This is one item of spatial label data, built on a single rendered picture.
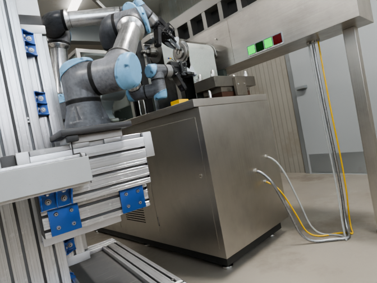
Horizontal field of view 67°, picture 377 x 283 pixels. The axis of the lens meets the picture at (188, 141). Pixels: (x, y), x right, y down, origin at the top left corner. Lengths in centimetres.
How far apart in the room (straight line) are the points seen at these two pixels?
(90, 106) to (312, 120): 296
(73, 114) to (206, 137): 66
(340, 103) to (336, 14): 183
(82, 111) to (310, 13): 129
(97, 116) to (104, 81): 12
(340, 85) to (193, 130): 227
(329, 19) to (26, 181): 152
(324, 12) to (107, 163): 131
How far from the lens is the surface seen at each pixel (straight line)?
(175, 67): 170
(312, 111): 361
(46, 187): 82
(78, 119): 99
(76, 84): 101
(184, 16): 236
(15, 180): 81
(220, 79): 166
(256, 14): 194
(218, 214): 145
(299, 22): 179
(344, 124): 344
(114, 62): 96
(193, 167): 147
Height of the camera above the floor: 73
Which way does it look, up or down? 1 degrees down
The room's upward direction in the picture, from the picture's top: 11 degrees counter-clockwise
